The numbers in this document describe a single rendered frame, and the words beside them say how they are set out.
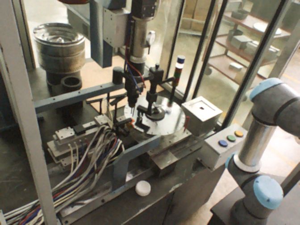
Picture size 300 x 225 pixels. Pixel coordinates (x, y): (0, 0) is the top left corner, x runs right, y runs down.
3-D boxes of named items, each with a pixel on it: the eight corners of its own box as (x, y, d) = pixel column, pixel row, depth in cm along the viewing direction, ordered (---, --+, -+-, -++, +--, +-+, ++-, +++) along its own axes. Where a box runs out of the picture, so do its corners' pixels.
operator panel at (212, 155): (227, 140, 151) (235, 122, 142) (241, 152, 145) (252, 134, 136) (196, 158, 136) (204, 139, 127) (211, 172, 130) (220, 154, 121)
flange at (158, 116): (163, 122, 125) (164, 118, 123) (142, 116, 126) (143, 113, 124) (166, 109, 133) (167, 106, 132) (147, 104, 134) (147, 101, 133)
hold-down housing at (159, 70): (153, 97, 119) (160, 60, 106) (158, 102, 116) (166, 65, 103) (143, 99, 116) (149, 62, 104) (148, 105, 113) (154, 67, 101)
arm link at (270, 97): (239, 195, 110) (284, 103, 73) (220, 168, 121) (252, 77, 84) (261, 187, 113) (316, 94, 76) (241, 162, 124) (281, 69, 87)
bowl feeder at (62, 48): (75, 66, 191) (72, 20, 169) (94, 87, 174) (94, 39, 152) (34, 75, 174) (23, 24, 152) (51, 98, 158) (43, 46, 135)
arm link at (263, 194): (255, 221, 101) (270, 204, 93) (235, 193, 111) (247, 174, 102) (277, 214, 106) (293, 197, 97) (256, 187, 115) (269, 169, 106)
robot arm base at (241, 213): (271, 220, 114) (281, 209, 108) (253, 239, 106) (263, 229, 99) (243, 195, 122) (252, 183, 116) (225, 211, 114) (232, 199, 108)
